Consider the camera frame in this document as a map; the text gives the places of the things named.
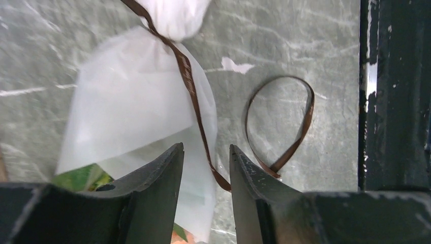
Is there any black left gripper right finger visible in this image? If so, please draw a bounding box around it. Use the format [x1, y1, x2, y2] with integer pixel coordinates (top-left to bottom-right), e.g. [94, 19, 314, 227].
[229, 145, 430, 243]

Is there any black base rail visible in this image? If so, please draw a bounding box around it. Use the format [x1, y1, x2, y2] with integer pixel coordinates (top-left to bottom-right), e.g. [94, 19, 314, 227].
[358, 1, 430, 191]

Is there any pink flower bouquet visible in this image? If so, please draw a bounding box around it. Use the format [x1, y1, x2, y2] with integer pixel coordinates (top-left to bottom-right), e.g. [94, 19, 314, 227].
[52, 164, 196, 243]

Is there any brown satin ribbon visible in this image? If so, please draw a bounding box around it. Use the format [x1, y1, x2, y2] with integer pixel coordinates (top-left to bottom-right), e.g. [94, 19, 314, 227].
[120, 0, 316, 193]

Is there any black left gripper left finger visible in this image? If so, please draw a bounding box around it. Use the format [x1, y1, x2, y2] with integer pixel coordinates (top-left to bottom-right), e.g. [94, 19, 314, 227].
[1, 143, 184, 243]

